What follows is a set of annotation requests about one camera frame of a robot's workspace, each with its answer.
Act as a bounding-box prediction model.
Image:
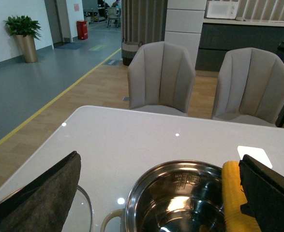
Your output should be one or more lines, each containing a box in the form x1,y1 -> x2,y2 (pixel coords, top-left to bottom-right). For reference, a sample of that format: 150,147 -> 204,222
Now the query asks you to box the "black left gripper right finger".
239,155 -> 284,232

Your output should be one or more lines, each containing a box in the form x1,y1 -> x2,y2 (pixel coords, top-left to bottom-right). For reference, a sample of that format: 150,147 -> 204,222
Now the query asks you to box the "white microwave oven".
205,1 -> 239,19

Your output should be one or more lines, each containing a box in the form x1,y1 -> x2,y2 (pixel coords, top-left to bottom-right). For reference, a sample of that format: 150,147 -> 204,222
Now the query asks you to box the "office chair in background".
107,7 -> 120,28

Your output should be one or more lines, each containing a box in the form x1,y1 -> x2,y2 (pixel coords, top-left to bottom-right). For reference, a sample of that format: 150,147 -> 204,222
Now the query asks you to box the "glass pot lid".
0,185 -> 94,232

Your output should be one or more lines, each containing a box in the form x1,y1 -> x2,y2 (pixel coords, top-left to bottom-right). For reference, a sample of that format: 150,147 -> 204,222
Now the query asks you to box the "red bin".
76,20 -> 88,40

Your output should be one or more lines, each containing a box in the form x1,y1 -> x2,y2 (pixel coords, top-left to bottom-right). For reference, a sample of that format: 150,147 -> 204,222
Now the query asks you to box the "striped woven basket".
121,38 -> 143,66

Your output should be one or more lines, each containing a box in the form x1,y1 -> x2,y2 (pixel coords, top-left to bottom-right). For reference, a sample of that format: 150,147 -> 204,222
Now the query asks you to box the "green potted plant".
4,15 -> 41,40

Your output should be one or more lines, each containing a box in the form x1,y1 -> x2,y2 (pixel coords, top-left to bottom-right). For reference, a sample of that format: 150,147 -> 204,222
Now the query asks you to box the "yellow corn cob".
222,161 -> 261,232

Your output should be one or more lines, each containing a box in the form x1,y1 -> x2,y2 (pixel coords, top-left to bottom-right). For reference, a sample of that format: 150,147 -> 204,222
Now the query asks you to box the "right beige upholstered chair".
211,47 -> 284,127

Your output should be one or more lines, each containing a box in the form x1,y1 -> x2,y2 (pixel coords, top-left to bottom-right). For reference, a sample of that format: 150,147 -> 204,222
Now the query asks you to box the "dark kitchen counter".
195,22 -> 284,72

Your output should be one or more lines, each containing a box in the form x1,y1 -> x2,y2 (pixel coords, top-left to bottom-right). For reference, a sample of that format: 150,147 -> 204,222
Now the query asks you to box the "left beige upholstered chair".
128,41 -> 195,116

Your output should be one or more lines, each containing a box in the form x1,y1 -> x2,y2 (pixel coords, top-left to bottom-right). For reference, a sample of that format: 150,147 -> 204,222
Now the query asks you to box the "gold plant pot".
15,35 -> 38,63

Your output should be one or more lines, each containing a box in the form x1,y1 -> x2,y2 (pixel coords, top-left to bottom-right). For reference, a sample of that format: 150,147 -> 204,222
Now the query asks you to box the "blue floor mat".
57,43 -> 87,50

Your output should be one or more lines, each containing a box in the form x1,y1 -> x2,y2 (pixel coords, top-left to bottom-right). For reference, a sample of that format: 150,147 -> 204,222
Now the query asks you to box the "white pillar cabinet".
164,0 -> 207,66

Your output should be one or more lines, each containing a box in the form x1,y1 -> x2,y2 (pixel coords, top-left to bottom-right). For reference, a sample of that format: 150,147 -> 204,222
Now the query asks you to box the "grey curtain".
121,0 -> 168,44

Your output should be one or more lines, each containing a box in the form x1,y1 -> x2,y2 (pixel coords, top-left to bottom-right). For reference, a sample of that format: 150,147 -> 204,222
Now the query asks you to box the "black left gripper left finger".
0,151 -> 81,232

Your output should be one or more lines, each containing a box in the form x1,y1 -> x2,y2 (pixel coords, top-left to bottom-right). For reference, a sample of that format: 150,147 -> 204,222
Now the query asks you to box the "white electric cooking pot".
101,160 -> 226,232

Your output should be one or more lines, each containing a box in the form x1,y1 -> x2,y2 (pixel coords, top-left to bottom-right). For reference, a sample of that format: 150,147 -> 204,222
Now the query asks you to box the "beige upholstered chair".
211,47 -> 284,127
128,41 -> 195,116

